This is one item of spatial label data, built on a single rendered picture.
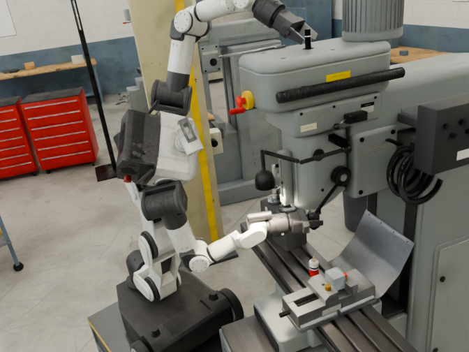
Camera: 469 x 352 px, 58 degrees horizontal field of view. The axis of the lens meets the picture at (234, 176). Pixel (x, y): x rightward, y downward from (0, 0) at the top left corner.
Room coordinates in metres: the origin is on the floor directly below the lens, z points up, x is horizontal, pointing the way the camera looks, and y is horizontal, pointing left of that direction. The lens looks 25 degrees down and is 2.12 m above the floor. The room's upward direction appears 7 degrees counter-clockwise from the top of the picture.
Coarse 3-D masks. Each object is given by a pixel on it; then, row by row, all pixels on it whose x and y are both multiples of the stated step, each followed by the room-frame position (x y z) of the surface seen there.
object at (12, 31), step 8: (0, 0) 9.41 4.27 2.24; (456, 0) 5.97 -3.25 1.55; (464, 0) 5.85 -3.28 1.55; (0, 8) 9.40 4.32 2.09; (8, 8) 9.45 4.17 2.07; (0, 16) 9.39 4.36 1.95; (8, 16) 9.43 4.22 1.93; (0, 24) 9.37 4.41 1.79; (8, 24) 9.42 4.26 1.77; (0, 32) 9.36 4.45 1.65; (8, 32) 9.40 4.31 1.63; (16, 32) 9.45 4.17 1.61
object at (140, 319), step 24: (120, 288) 1.98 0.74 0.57; (192, 288) 1.91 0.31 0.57; (120, 312) 1.79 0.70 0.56; (144, 312) 1.76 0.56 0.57; (168, 312) 1.74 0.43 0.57; (192, 312) 1.69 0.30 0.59; (216, 312) 1.68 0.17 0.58; (144, 336) 1.55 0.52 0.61; (168, 336) 1.54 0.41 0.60; (192, 336) 1.58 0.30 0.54
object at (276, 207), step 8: (264, 200) 1.84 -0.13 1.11; (272, 200) 1.81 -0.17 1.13; (280, 200) 1.80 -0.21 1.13; (264, 208) 1.82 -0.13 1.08; (272, 208) 1.75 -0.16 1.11; (280, 208) 1.72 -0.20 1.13; (288, 208) 1.74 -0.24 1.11; (296, 208) 1.71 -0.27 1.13; (280, 240) 1.70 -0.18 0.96; (288, 240) 1.66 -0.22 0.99; (296, 240) 1.68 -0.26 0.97; (304, 240) 1.70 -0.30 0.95; (288, 248) 1.66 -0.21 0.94
